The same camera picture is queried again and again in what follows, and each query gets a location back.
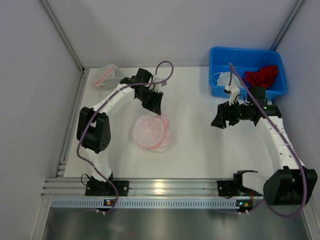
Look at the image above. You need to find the pink-trimmed mesh laundry bag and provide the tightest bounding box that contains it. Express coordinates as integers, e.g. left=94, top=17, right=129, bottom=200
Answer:
left=92, top=64, right=125, bottom=90

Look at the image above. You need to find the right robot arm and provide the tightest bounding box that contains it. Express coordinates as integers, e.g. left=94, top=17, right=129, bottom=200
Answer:
left=211, top=85, right=318, bottom=206

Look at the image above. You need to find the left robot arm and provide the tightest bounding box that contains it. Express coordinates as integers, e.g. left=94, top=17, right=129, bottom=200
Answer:
left=76, top=68, right=167, bottom=183

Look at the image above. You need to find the white bra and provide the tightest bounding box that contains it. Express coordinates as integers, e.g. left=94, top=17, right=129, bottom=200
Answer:
left=212, top=71, right=242, bottom=88

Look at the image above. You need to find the red bra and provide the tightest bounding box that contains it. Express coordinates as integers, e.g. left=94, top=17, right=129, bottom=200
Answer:
left=243, top=65, right=278, bottom=90

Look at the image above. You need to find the blue plastic bin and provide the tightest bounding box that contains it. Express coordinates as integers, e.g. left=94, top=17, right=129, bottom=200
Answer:
left=208, top=46, right=288, bottom=102

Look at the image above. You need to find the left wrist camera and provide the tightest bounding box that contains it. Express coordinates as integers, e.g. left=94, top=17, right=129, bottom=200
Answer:
left=151, top=74, right=167, bottom=92

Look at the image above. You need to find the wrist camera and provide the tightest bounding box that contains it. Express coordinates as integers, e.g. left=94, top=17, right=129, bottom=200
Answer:
left=223, top=85, right=240, bottom=106
left=151, top=74, right=167, bottom=92

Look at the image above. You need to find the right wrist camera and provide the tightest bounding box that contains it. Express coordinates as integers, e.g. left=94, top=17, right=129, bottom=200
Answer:
left=223, top=85, right=240, bottom=106

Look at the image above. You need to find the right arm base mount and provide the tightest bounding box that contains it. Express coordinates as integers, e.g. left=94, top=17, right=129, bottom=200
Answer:
left=217, top=180, right=262, bottom=198

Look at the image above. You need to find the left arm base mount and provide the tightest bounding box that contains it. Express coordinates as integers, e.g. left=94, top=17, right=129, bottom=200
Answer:
left=80, top=173, right=130, bottom=197

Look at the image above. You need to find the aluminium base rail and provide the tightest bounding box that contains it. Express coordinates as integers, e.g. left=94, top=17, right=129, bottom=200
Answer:
left=41, top=177, right=312, bottom=200

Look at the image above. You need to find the slotted cable duct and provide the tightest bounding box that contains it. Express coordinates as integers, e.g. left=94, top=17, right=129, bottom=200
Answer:
left=51, top=198, right=253, bottom=210

